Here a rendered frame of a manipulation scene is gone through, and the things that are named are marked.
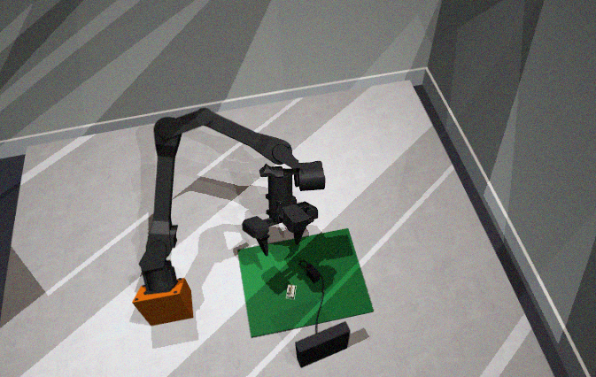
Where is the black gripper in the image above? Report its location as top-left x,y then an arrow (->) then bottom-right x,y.
242,193 -> 318,257

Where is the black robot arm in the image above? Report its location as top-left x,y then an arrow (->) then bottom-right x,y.
139,108 -> 325,295

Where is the black connector plug with cable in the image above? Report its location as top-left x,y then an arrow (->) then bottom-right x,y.
299,261 -> 324,334

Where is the green flat circuit board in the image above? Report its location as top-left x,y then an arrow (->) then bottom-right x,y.
237,228 -> 373,337

